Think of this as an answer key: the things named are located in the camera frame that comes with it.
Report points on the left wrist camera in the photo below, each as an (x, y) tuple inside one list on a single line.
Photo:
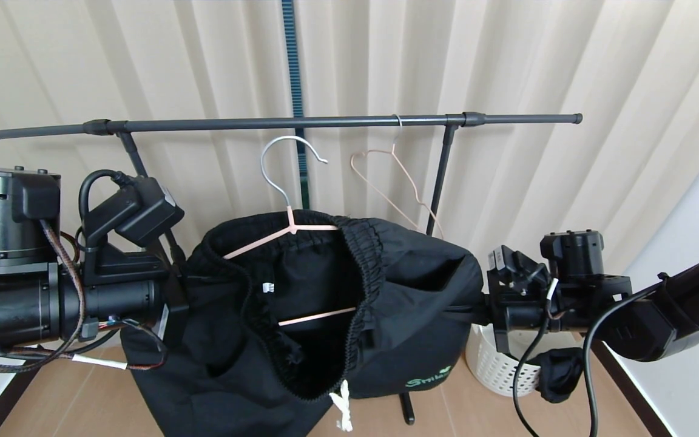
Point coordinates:
[(149, 212)]

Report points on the black t-shirt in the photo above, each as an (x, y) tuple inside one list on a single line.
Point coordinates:
[(559, 373)]

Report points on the black shorts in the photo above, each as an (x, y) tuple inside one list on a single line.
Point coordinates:
[(416, 303)]

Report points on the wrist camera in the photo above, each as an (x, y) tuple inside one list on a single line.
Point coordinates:
[(149, 212), (516, 270)]

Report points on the pink clothes hanger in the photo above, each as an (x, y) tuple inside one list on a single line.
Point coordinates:
[(291, 220), (386, 199)]

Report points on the beige curtain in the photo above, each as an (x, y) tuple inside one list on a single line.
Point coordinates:
[(143, 60)]

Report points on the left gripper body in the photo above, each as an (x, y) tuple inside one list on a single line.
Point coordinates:
[(119, 300)]

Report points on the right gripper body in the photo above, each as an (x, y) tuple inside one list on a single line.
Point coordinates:
[(519, 315)]

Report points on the white laundry basket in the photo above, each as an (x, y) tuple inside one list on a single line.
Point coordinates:
[(489, 364)]

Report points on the black clothes rack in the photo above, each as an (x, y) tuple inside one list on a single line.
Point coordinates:
[(204, 124)]

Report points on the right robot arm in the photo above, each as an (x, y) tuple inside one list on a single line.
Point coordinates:
[(677, 303)]

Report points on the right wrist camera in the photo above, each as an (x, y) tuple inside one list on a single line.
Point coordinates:
[(516, 270)]

